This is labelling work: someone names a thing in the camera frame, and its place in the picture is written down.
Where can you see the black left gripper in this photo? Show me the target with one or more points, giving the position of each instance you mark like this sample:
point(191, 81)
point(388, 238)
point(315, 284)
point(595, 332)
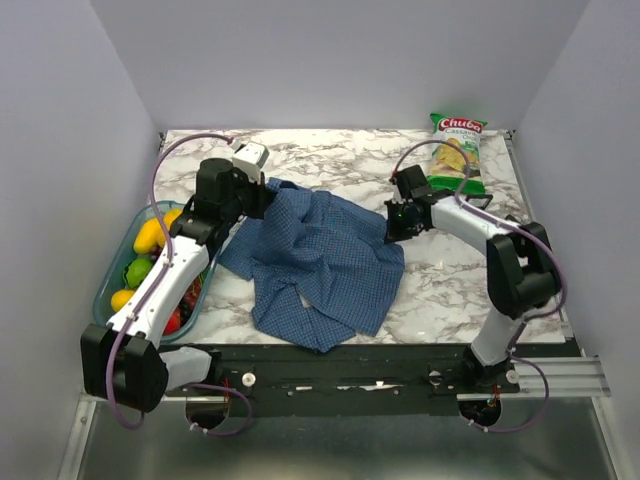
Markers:
point(263, 198)

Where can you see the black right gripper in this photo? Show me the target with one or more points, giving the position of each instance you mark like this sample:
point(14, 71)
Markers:
point(394, 233)

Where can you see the blue checked shirt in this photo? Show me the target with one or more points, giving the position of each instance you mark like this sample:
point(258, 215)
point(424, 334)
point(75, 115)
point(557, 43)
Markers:
point(321, 269)

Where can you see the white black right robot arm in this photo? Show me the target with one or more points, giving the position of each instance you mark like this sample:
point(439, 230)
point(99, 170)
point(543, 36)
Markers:
point(521, 277)

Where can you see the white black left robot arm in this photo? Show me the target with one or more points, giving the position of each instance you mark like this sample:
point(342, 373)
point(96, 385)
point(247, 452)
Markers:
point(121, 361)

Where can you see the black box with blue brooch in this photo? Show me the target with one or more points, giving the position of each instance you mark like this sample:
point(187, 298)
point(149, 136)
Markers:
point(479, 201)

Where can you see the black box with gold brooch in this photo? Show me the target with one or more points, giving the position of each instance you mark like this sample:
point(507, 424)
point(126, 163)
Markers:
point(513, 219)

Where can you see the orange fruit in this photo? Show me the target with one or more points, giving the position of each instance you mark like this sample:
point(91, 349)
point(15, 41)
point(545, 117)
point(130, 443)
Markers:
point(171, 216)

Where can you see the green cassava chips bag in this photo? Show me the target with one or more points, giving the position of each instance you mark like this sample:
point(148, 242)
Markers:
point(448, 164)

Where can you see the yellow mango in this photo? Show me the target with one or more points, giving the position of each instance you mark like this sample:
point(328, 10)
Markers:
point(149, 237)

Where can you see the teal plastic fruit basket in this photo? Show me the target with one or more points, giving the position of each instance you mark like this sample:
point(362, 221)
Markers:
point(113, 280)

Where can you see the dark purple grapes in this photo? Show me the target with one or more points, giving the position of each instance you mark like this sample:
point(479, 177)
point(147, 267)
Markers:
point(189, 300)

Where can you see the yellow pear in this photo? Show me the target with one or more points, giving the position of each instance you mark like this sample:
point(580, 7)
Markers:
point(120, 298)

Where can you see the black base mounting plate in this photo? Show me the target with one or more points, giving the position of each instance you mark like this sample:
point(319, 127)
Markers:
point(351, 380)

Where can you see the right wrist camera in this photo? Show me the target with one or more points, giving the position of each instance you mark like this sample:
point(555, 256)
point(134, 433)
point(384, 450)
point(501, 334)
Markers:
point(411, 183)

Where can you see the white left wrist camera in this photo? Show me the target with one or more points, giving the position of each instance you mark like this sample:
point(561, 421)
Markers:
point(250, 158)

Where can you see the aluminium frame rail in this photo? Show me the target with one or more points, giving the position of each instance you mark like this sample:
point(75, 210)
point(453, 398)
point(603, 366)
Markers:
point(567, 377)

